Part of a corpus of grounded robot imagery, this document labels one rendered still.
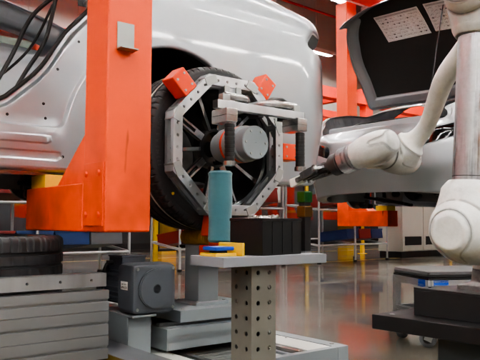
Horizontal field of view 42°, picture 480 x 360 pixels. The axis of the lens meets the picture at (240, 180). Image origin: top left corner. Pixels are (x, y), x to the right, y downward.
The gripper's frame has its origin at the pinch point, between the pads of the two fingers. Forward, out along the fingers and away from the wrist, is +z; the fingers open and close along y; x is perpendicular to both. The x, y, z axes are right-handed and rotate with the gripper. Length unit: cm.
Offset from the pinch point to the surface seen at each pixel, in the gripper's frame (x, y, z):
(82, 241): -76, -147, 407
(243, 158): -14.2, 7.5, 17.4
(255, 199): -2.2, -8.0, 30.2
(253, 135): -21.0, 6.4, 11.2
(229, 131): -18.5, 23.7, 5.7
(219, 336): 48, 8, 47
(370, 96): -159, -342, 169
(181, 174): -10.9, 27.3, 30.6
